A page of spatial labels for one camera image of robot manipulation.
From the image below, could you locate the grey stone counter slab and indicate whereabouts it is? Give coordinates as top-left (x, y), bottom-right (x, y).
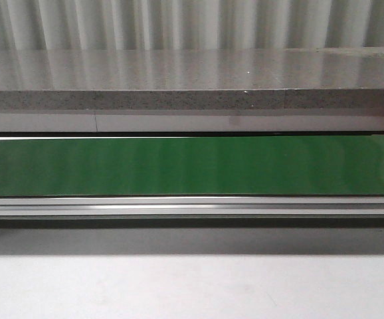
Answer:
top-left (0, 46), bottom-right (384, 133)

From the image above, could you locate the aluminium conveyor front rail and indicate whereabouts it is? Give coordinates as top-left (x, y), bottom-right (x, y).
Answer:
top-left (0, 195), bottom-right (384, 229)

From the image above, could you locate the green conveyor belt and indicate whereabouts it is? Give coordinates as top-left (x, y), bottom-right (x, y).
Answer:
top-left (0, 135), bottom-right (384, 197)

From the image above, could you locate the white pleated curtain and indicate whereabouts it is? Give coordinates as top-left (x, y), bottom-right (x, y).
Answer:
top-left (0, 1), bottom-right (384, 50)

